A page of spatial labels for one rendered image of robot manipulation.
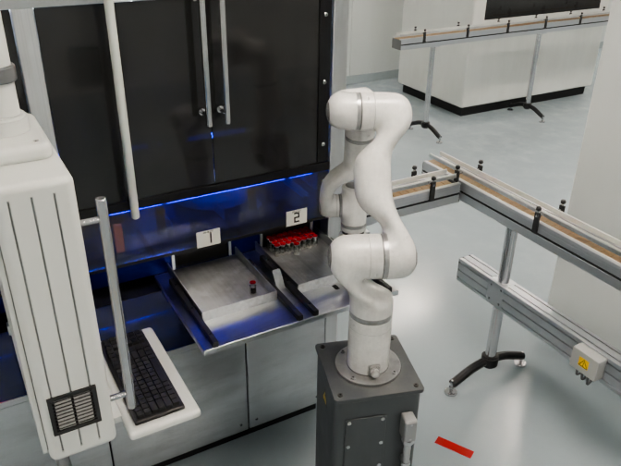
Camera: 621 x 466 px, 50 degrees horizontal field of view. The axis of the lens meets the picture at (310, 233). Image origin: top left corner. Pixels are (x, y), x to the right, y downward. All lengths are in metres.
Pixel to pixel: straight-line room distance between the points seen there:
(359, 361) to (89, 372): 0.72
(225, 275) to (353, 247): 0.75
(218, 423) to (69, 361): 1.20
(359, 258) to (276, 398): 1.26
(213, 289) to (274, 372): 0.62
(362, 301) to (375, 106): 0.51
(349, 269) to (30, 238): 0.76
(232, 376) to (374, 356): 0.92
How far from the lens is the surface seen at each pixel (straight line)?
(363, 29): 7.95
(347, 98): 1.77
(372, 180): 1.73
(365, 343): 1.84
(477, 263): 3.15
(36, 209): 1.48
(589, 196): 3.36
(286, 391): 2.84
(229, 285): 2.28
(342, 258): 1.69
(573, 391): 3.42
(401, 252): 1.71
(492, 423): 3.14
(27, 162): 1.58
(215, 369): 2.60
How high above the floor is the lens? 2.10
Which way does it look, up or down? 28 degrees down
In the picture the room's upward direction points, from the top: 1 degrees clockwise
